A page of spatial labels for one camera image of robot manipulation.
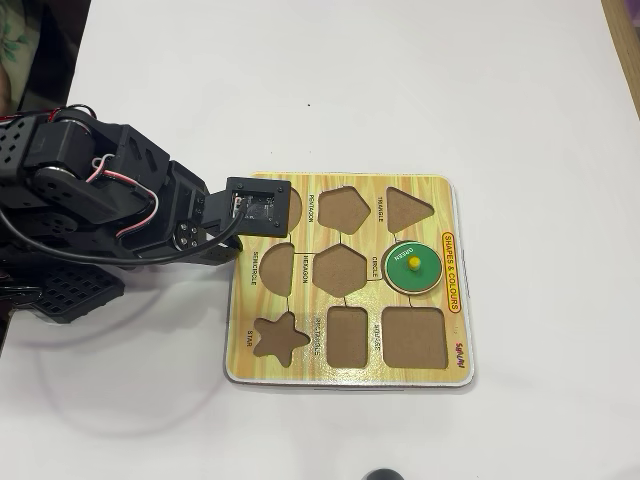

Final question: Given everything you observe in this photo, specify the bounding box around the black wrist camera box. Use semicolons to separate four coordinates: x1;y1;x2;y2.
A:
225;176;292;237

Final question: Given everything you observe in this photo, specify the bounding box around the green round puzzle piece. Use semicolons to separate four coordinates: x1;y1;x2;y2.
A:
382;242;443;295

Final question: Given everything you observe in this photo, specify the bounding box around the thin red wire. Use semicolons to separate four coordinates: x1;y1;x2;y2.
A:
49;103;99;121

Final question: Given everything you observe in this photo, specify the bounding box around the black camera cable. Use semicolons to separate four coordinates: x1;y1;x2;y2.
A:
0;204;246;265

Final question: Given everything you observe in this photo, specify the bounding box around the wooden shape puzzle board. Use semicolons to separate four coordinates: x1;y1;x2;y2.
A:
222;172;476;390

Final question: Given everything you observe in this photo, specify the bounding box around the red white servo wire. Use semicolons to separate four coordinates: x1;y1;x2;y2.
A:
89;154;160;241

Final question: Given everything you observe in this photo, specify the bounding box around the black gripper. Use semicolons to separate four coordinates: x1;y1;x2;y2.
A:
130;160;245;269

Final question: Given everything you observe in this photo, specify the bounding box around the floral patterned cloth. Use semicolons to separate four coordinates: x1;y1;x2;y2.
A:
0;0;39;114

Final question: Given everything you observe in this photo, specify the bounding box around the black waffle base plate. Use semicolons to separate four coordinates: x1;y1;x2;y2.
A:
37;264;126;325

